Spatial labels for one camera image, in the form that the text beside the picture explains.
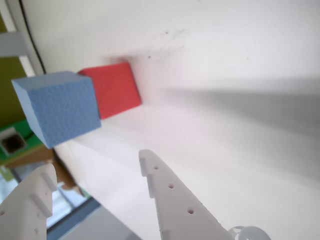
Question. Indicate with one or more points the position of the green plastic block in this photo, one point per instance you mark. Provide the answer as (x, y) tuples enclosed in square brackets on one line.
[(21, 124)]

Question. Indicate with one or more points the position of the red foam cube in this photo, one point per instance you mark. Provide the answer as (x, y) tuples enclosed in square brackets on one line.
[(115, 90)]

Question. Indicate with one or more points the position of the grey flat bar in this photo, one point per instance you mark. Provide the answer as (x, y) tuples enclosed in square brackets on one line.
[(11, 45)]

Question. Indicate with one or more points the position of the brown cardboard piece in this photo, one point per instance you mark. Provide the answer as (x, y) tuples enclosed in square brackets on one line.
[(30, 156)]

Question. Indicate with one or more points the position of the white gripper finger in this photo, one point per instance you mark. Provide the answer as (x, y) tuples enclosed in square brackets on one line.
[(180, 215), (22, 215)]

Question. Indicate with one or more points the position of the grey rimmed square socket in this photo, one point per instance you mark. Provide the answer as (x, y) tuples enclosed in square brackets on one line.
[(11, 142)]

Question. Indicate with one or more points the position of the blue foam cube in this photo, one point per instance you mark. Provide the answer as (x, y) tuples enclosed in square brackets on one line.
[(62, 110)]

